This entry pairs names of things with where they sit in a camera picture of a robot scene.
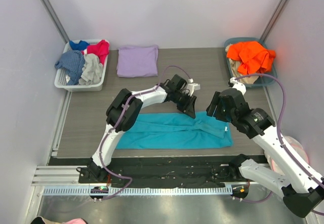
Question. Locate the white round mesh hamper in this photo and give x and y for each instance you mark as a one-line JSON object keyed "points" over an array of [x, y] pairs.
{"points": [[296, 145]]}

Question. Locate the orange t shirt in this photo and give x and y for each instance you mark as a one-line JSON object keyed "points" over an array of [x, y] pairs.
{"points": [[250, 57]]}

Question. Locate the blue checked shirt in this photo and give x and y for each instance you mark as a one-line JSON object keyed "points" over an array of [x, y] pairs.
{"points": [[73, 62]]}

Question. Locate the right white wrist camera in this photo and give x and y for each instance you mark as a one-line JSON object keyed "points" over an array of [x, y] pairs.
{"points": [[234, 83]]}

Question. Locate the teal plastic basket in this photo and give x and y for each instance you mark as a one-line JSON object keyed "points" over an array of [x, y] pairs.
{"points": [[245, 39]]}

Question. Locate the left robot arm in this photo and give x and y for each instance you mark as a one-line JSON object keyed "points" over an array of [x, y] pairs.
{"points": [[123, 113]]}

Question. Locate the aluminium frame rails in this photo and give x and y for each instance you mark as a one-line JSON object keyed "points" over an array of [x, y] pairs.
{"points": [[55, 175]]}

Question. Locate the grey t shirt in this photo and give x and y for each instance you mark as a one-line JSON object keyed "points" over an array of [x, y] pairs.
{"points": [[92, 70]]}

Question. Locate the white plastic basket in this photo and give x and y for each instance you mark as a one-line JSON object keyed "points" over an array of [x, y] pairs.
{"points": [[60, 79]]}

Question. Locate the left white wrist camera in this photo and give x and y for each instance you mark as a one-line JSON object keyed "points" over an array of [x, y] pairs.
{"points": [[192, 87]]}

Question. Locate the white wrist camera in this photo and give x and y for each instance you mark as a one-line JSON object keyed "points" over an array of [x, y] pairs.
{"points": [[192, 87], [234, 83]]}

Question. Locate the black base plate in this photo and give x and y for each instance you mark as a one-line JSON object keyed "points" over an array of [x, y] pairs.
{"points": [[157, 172]]}

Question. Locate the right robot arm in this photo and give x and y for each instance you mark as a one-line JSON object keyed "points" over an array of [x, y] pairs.
{"points": [[299, 185]]}

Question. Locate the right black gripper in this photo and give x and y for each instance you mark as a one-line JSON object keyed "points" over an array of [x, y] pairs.
{"points": [[218, 109]]}

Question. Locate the aluminium corner post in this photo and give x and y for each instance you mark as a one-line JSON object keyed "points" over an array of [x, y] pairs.
{"points": [[273, 19], [54, 17]]}

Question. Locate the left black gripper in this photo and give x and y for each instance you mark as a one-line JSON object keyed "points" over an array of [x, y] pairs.
{"points": [[184, 101]]}

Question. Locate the teal t shirt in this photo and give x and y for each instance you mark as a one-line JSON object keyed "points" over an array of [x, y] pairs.
{"points": [[175, 131]]}

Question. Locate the folded lavender t shirt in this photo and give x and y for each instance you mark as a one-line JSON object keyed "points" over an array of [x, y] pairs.
{"points": [[137, 62]]}

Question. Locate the red t shirt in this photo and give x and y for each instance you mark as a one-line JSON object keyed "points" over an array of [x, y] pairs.
{"points": [[101, 50]]}

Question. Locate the royal blue t shirt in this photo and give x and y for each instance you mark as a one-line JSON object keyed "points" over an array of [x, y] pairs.
{"points": [[79, 46]]}

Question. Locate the left aluminium corner post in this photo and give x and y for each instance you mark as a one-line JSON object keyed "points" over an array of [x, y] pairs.
{"points": [[54, 17]]}

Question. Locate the slotted cable duct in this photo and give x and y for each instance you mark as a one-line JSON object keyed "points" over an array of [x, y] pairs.
{"points": [[104, 191]]}

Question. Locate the right aluminium corner post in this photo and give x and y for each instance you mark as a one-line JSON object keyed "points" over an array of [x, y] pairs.
{"points": [[273, 19]]}

